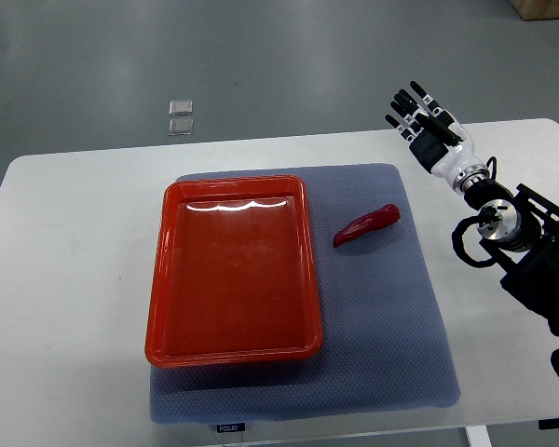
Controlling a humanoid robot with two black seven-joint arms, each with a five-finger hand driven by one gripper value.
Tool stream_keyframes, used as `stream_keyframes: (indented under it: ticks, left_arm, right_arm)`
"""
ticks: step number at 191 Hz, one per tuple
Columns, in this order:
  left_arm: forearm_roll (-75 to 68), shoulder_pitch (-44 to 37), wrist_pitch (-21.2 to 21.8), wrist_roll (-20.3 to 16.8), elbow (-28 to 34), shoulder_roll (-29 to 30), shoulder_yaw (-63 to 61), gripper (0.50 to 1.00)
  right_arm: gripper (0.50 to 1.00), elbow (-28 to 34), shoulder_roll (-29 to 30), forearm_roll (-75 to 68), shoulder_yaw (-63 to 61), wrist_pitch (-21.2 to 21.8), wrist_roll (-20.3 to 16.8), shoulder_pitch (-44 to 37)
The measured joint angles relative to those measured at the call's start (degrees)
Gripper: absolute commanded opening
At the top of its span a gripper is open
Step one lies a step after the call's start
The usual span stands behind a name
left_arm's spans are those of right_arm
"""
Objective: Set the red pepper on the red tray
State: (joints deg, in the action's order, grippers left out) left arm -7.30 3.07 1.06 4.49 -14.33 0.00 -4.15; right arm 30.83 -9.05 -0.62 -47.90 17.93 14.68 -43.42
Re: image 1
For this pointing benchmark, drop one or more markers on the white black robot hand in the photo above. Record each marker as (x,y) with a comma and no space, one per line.
(438,142)

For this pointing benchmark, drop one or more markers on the red pepper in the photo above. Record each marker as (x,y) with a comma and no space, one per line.
(370,222)

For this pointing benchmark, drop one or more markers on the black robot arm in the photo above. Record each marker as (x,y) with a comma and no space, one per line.
(519,231)

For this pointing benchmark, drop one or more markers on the red plastic tray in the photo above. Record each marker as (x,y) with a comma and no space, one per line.
(235,278)

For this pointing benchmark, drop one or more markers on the cardboard box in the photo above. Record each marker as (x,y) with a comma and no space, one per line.
(537,9)

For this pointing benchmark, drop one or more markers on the blue-grey mesh mat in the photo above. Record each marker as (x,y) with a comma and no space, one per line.
(385,346)

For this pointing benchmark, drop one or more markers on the upper floor plate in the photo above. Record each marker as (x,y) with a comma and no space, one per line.
(180,107)

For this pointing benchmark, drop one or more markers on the white table leg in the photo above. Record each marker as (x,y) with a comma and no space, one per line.
(477,436)

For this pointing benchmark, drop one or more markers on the black table controller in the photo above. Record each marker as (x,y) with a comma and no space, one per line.
(548,424)

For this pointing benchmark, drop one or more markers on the black table label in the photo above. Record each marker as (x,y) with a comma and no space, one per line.
(231,428)

